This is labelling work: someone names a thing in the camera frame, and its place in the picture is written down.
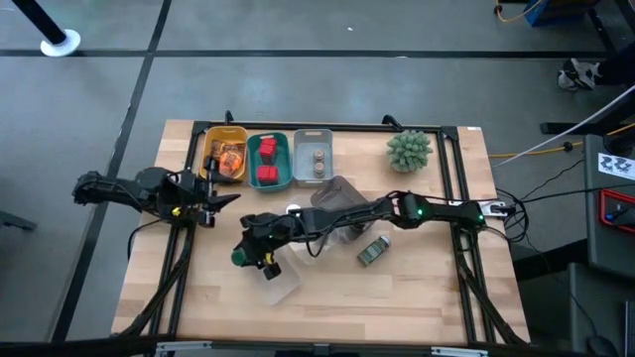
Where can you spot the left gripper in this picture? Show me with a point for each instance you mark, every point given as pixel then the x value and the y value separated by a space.
pixel 196 193

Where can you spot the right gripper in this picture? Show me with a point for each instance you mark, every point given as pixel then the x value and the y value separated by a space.
pixel 263 238

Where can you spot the orange foil spice packet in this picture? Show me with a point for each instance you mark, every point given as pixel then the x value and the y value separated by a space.
pixel 232 162

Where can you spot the red cube block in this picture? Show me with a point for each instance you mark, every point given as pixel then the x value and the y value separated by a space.
pixel 268 149

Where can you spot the white lid spice jar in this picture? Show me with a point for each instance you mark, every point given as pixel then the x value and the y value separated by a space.
pixel 293 208

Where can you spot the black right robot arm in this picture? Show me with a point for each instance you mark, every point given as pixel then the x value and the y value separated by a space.
pixel 377 213

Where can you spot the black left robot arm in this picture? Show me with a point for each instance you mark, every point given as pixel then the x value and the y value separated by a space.
pixel 124 191

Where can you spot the yellow plastic bin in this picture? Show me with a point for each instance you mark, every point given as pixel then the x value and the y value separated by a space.
pixel 223 134

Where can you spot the teal plastic bin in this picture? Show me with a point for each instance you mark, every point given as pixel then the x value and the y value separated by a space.
pixel 285 163

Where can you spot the light grey plastic bin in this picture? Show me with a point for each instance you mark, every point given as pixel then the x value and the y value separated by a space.
pixel 303 163

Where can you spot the smoky transparent plastic bin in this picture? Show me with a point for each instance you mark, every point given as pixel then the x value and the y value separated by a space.
pixel 337 193

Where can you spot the green herb jar grey lid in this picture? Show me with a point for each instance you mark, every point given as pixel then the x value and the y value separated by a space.
pixel 374 249

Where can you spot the green artificial succulent plant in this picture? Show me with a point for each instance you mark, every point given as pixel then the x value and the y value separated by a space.
pixel 409 151

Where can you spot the grey metal foot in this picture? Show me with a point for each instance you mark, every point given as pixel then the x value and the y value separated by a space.
pixel 17 220

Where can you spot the black pole white round base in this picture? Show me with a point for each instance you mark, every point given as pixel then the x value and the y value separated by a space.
pixel 59 43

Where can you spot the grey power strip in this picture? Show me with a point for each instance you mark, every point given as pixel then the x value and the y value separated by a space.
pixel 496 208

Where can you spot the black metal stand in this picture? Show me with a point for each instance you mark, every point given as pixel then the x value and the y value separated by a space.
pixel 602 30
pixel 560 128

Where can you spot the dark grey cabinet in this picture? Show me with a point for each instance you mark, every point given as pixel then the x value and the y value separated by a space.
pixel 595 307

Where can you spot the grey cart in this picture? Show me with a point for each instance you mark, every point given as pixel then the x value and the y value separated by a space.
pixel 607 248

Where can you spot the red framed device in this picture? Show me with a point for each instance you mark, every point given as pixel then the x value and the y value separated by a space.
pixel 615 210

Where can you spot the person's shoe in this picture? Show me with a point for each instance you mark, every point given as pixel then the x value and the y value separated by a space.
pixel 575 74

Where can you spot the white printed paper sheet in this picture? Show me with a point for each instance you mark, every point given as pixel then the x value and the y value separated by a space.
pixel 615 166

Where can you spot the blue box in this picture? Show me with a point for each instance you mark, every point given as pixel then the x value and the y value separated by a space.
pixel 555 12

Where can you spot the person's leg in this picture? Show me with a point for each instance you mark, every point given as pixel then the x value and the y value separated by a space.
pixel 617 67

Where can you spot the silver metal bracket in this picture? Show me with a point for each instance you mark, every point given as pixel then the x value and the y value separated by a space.
pixel 459 352
pixel 183 347

